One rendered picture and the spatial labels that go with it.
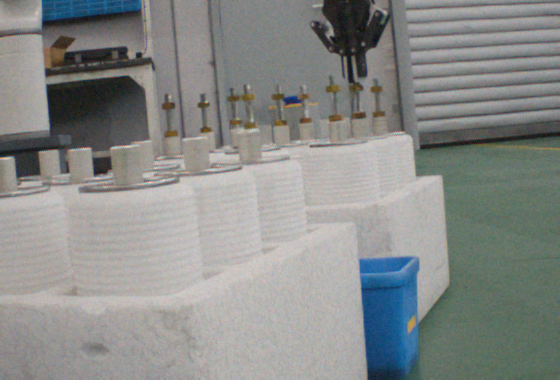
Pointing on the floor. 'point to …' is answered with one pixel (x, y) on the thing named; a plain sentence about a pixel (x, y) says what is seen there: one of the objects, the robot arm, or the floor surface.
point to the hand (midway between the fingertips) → (354, 69)
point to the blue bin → (390, 315)
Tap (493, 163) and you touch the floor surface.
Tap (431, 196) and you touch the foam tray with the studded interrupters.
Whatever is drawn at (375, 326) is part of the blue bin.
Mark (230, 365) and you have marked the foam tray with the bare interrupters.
